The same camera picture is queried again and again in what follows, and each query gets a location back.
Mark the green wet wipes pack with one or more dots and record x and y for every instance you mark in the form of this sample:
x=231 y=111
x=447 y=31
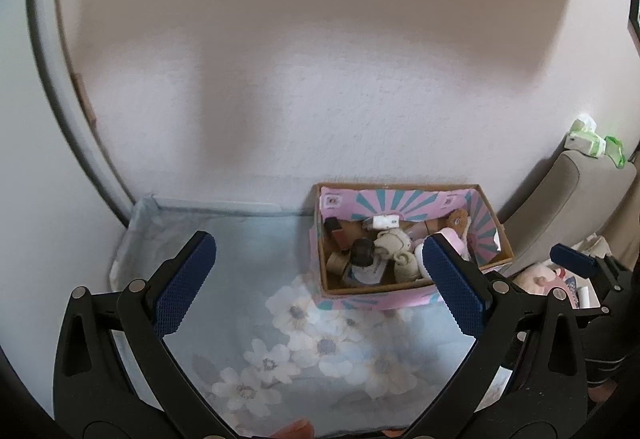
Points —
x=615 y=151

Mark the dark brown block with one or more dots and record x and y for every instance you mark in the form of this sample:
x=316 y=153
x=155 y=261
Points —
x=334 y=230

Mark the grey curved door frame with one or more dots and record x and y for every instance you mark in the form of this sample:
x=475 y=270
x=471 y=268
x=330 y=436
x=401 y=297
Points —
x=60 y=84

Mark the dark brown small bottle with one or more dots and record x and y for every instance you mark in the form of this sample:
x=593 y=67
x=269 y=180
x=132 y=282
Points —
x=362 y=251

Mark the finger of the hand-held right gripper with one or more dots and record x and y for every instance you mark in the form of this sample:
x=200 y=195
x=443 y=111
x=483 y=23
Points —
x=575 y=260

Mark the white printed packet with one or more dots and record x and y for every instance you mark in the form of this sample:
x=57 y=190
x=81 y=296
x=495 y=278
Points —
x=367 y=275

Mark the cardboard box with pink lining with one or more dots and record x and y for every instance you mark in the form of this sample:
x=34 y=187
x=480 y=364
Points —
x=360 y=301

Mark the cardboard tube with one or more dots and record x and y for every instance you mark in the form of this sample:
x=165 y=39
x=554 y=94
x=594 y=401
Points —
x=338 y=261

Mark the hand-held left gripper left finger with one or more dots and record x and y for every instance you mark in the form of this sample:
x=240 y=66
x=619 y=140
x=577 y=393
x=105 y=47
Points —
x=185 y=284

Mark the dark window frame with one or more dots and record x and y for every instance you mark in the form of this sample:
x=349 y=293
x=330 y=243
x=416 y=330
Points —
x=635 y=14

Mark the white wet wipes pack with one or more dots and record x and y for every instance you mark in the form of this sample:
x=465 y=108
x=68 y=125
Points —
x=585 y=139

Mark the light blue floral blanket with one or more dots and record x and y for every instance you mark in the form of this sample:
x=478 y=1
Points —
x=260 y=264

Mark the pink plush toy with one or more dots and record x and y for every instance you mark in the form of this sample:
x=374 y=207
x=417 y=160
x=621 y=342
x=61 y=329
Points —
x=537 y=281

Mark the grey chair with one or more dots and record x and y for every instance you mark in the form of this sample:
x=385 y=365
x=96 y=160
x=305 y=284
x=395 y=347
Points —
x=555 y=199

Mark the small white box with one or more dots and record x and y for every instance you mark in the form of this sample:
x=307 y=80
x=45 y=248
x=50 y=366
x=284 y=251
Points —
x=386 y=222

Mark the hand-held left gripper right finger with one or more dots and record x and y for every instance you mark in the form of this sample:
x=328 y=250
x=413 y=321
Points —
x=455 y=289

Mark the person's left hand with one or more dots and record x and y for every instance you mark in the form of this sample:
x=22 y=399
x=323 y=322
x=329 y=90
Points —
x=295 y=430

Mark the beige sock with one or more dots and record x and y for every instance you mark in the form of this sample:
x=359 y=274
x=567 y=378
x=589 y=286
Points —
x=395 y=241

